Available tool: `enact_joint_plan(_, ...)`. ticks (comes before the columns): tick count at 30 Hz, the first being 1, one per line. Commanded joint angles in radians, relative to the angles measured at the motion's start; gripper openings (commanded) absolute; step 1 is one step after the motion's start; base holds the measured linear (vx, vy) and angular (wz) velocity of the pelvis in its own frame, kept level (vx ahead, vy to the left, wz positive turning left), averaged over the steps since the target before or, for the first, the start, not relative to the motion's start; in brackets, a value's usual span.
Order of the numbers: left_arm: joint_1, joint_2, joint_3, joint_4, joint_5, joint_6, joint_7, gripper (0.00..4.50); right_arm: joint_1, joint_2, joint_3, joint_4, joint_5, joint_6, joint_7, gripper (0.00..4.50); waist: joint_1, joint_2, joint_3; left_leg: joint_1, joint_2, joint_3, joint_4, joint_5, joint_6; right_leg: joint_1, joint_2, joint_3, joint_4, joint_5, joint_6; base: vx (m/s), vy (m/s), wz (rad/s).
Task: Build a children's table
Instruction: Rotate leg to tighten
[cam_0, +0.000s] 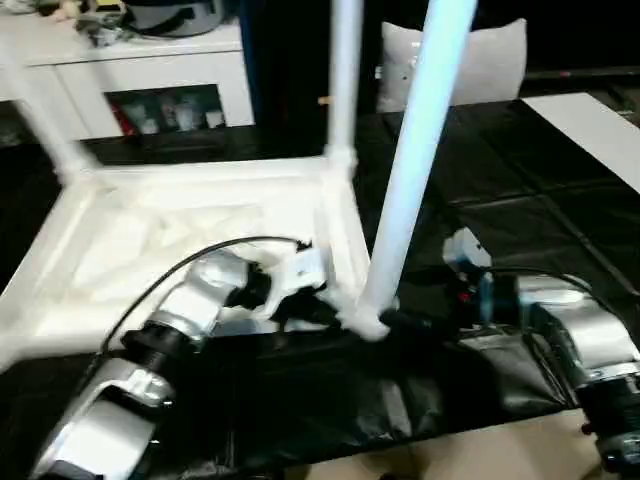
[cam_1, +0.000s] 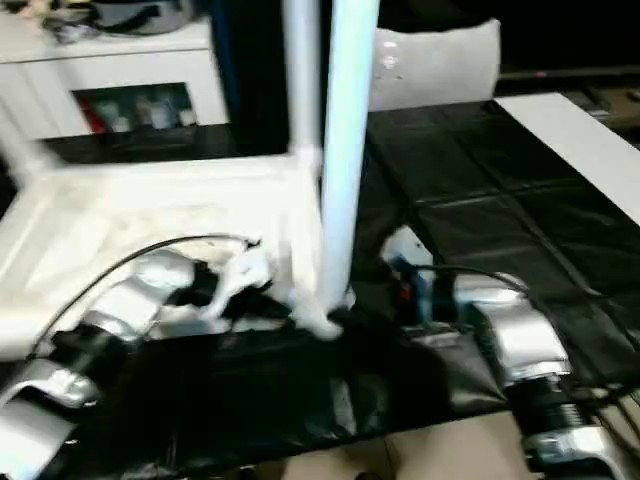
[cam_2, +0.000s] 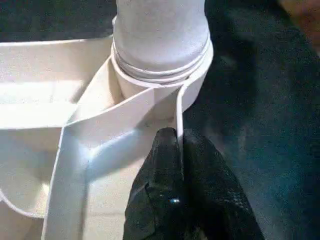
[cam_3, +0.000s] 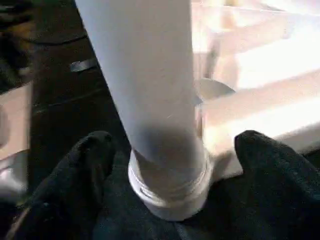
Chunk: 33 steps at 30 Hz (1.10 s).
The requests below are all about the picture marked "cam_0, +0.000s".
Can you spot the white plastic table leg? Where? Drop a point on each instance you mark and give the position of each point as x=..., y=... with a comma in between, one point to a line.
x=45, y=115
x=420, y=150
x=345, y=75

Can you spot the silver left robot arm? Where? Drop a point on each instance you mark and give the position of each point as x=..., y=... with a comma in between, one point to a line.
x=195, y=295

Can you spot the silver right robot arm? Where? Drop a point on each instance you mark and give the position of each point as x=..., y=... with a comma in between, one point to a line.
x=590, y=330

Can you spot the white flat board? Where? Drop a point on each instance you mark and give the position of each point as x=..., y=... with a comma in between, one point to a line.
x=590, y=130

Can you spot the black cabinet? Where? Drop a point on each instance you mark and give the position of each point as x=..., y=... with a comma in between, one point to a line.
x=285, y=65

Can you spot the grey cushion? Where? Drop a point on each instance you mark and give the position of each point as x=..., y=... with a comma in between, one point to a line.
x=490, y=60

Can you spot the white cabinet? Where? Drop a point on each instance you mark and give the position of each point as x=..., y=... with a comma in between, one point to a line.
x=150, y=65

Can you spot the dark bag on cabinet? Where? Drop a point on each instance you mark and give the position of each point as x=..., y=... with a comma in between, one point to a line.
x=175, y=17

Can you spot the dark clutter pile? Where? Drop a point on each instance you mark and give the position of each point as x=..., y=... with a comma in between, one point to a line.
x=102, y=30

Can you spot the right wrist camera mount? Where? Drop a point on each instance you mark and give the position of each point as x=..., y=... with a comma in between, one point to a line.
x=467, y=250

